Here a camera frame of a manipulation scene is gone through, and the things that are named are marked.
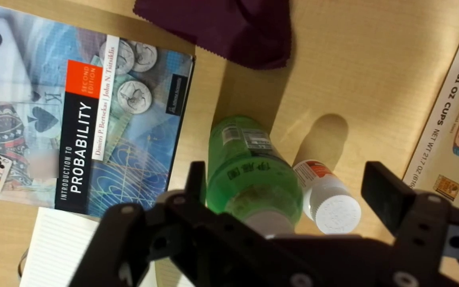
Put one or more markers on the purple cloth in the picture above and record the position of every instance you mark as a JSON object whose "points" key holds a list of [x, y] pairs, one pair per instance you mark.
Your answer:
{"points": [[223, 26]]}

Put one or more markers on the probability textbook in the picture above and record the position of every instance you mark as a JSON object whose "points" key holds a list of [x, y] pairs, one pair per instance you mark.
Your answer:
{"points": [[79, 106]]}

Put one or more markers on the green plastic bottle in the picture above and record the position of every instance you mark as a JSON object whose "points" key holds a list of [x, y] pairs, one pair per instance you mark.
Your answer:
{"points": [[250, 176]]}

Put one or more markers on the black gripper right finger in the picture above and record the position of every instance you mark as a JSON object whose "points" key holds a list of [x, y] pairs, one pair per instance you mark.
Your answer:
{"points": [[421, 224]]}

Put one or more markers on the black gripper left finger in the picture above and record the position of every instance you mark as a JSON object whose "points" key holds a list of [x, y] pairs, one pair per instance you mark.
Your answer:
{"points": [[127, 240]]}

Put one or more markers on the white lined notepad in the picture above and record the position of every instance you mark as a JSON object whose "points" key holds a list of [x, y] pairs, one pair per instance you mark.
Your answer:
{"points": [[59, 249]]}

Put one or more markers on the white printed cardboard box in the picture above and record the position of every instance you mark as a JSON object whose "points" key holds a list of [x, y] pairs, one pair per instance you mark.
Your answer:
{"points": [[452, 117]]}

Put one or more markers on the small white bottle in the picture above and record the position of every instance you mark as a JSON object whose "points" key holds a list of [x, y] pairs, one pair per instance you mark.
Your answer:
{"points": [[333, 208]]}

